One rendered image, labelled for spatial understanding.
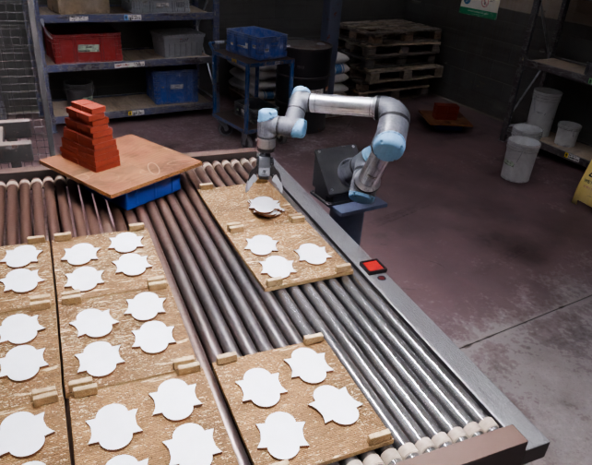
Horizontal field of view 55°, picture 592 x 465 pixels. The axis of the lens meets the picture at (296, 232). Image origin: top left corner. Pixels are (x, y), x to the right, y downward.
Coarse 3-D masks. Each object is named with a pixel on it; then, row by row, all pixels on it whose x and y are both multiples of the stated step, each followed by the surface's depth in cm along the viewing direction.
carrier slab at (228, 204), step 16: (208, 192) 258; (224, 192) 259; (240, 192) 260; (256, 192) 261; (272, 192) 262; (208, 208) 245; (224, 208) 245; (240, 208) 246; (288, 208) 249; (224, 224) 232; (256, 224) 234; (272, 224) 235
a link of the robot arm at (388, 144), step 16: (384, 128) 210; (400, 128) 210; (384, 144) 209; (400, 144) 208; (368, 160) 230; (384, 160) 216; (352, 176) 255; (368, 176) 236; (352, 192) 248; (368, 192) 245
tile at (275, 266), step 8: (272, 256) 211; (280, 256) 212; (264, 264) 206; (272, 264) 207; (280, 264) 207; (288, 264) 208; (264, 272) 202; (272, 272) 202; (280, 272) 202; (288, 272) 203; (296, 272) 204
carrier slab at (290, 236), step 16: (288, 224) 236; (304, 224) 237; (240, 240) 222; (288, 240) 224; (304, 240) 225; (320, 240) 226; (256, 256) 212; (288, 256) 214; (336, 256) 216; (256, 272) 203; (304, 272) 205; (320, 272) 206; (336, 272) 206; (352, 272) 209; (272, 288) 196
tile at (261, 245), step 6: (246, 240) 221; (252, 240) 221; (258, 240) 221; (264, 240) 222; (270, 240) 222; (246, 246) 216; (252, 246) 217; (258, 246) 217; (264, 246) 217; (270, 246) 218; (252, 252) 214; (258, 252) 213; (264, 252) 214; (270, 252) 214
